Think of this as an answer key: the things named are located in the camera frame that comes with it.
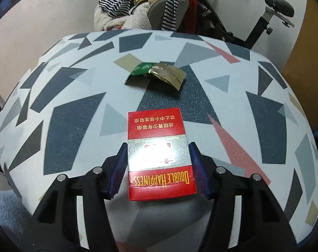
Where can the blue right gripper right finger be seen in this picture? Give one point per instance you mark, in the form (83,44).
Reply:
(199,169)

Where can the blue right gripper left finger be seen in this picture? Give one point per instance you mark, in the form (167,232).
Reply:
(118,165)

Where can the red cigarette pack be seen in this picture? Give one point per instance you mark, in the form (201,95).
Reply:
(159,162)

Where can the geometric patterned table cover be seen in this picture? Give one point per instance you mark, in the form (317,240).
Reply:
(69,114)

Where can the green candy wrapper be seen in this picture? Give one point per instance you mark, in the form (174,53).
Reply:
(140,70)

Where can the gold foil wrapper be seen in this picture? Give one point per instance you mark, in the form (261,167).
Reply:
(170,74)

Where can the white fleece blanket pile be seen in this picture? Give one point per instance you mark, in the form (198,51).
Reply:
(127,15)

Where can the black exercise bike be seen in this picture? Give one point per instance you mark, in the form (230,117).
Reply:
(241,22)

